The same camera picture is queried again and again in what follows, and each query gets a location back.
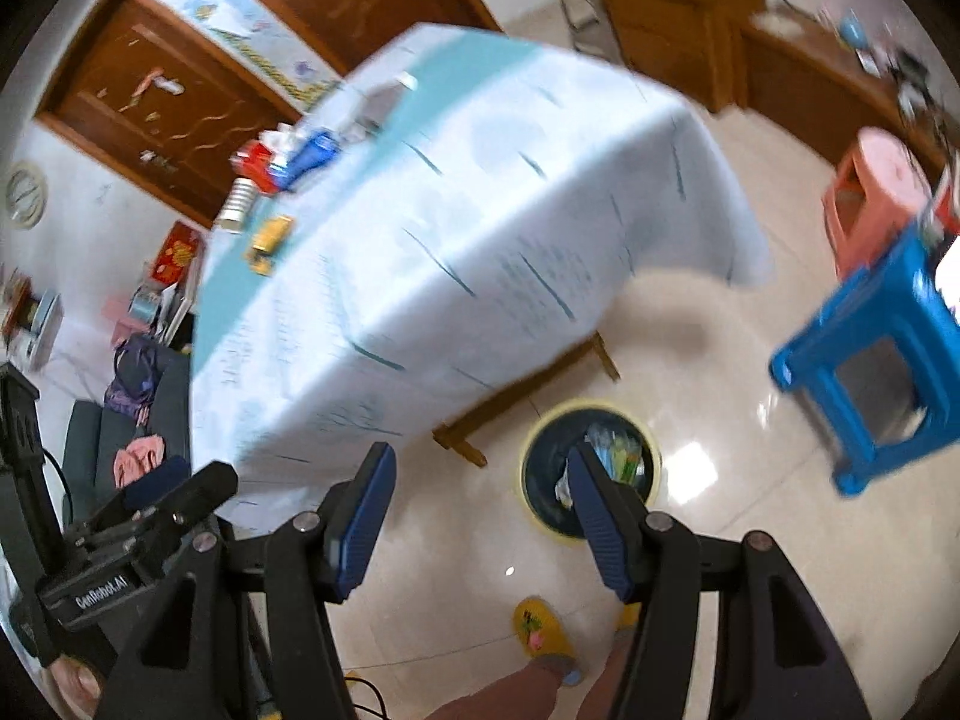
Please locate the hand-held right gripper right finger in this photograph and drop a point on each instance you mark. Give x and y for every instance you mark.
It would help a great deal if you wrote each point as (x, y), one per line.
(600, 517)

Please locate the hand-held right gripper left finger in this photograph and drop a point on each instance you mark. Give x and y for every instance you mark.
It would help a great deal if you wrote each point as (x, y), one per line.
(367, 517)

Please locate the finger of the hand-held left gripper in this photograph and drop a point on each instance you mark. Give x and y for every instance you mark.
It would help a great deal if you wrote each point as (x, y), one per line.
(157, 481)
(202, 487)

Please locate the round trash bin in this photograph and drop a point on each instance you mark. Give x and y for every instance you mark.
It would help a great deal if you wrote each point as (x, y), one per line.
(544, 465)

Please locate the blue carton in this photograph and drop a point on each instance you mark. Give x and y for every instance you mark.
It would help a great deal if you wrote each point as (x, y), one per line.
(311, 154)

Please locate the pink cloth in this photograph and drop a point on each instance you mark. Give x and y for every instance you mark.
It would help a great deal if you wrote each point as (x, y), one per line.
(135, 461)

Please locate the dark grey sofa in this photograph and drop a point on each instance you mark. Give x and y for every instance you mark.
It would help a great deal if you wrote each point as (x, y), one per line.
(90, 442)

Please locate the yellow embroidered slipper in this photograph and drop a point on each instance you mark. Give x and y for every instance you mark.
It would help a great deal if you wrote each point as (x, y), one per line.
(540, 630)
(626, 615)

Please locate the purple bag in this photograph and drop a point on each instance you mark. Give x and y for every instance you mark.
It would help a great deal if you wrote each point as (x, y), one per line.
(135, 375)

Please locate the person's leg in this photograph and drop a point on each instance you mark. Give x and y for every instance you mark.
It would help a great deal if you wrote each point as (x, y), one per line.
(619, 667)
(510, 694)

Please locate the wooden table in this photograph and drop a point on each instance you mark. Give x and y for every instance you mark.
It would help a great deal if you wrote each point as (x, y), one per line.
(525, 382)

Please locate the small wooden shelf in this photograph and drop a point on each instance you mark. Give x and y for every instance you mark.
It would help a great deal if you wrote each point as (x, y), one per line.
(34, 322)

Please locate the red gift box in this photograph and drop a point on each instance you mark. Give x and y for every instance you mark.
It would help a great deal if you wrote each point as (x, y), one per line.
(178, 255)

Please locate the yellow toy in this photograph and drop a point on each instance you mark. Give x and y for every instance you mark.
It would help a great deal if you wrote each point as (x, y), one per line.
(270, 240)

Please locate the silver tin can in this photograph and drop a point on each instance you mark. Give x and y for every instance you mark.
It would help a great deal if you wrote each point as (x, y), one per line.
(238, 202)

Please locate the white printed tablecloth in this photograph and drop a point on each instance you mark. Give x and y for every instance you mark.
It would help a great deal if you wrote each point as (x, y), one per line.
(487, 240)

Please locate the teal table runner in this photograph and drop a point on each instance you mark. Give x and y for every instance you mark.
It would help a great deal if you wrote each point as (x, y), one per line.
(360, 187)

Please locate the brown door with ornament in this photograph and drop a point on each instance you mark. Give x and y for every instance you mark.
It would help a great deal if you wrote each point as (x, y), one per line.
(187, 142)

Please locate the blue plastic stool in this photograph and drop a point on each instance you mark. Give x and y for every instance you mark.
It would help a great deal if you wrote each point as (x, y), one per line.
(885, 292)

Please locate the pink door ornament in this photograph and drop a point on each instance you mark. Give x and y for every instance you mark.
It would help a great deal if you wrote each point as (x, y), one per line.
(161, 82)

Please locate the silver grey box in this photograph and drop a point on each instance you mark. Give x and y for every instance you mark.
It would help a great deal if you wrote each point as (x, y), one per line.
(382, 101)

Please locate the pink plastic stool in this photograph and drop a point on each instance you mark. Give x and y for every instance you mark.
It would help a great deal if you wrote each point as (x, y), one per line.
(877, 180)

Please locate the low wooden cabinet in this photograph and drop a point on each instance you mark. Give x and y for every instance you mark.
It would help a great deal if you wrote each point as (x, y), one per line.
(810, 82)

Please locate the blue cup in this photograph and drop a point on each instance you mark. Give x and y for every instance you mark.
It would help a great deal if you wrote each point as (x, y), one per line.
(855, 28)

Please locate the round wall clock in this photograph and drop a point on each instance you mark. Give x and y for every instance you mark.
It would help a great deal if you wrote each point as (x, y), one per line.
(26, 195)

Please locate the wall poster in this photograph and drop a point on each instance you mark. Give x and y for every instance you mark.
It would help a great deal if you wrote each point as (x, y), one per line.
(247, 37)

